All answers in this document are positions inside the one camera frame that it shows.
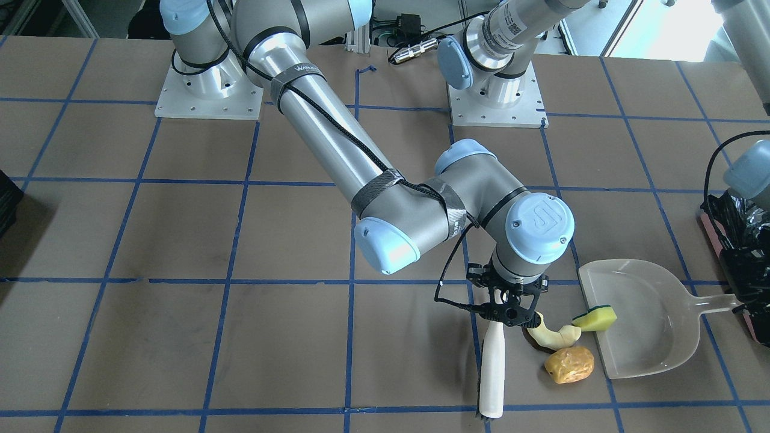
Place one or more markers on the black brush-side gripper body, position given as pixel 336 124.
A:
pixel 477 276

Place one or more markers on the pale fruit peel piece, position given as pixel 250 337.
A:
pixel 565 337

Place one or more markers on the yellow green sponge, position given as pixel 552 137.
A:
pixel 597 319

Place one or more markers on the beige plastic dustpan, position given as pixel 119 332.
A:
pixel 658 320

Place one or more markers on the bin with black bag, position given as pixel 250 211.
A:
pixel 741 228

